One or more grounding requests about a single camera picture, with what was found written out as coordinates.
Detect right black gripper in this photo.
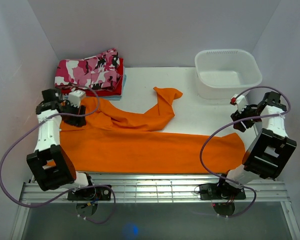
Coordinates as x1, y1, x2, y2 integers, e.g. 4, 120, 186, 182
230, 101, 262, 133

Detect orange trousers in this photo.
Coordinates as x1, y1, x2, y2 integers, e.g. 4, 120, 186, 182
60, 87, 246, 174

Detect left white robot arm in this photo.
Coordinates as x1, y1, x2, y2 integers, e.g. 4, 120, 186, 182
26, 89, 96, 200

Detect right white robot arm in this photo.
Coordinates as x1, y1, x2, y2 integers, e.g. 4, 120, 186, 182
215, 91, 297, 199

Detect red folded trousers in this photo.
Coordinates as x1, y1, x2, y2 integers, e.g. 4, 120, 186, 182
59, 57, 127, 100

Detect light blue folded trousers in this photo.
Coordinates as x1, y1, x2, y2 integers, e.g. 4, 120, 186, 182
98, 67, 127, 101

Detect pink camouflage folded trousers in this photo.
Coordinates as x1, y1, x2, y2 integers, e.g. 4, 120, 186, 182
54, 48, 123, 91

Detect white plastic basin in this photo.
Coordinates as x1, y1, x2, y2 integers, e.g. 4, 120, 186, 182
194, 49, 263, 100

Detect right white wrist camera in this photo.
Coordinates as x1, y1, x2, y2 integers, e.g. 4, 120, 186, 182
230, 94, 248, 113

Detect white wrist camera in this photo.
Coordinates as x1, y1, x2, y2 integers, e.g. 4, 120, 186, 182
67, 89, 86, 108
230, 94, 248, 113

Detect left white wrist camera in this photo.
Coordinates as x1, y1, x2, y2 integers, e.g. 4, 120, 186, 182
67, 89, 86, 108

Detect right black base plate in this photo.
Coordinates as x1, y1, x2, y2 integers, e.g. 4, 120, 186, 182
194, 183, 246, 200

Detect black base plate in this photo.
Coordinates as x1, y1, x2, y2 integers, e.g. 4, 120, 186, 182
194, 183, 246, 200
67, 185, 112, 202

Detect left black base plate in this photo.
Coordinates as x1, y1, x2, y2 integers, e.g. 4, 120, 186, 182
67, 185, 112, 202

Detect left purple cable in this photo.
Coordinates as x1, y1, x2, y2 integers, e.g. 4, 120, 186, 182
0, 85, 117, 225

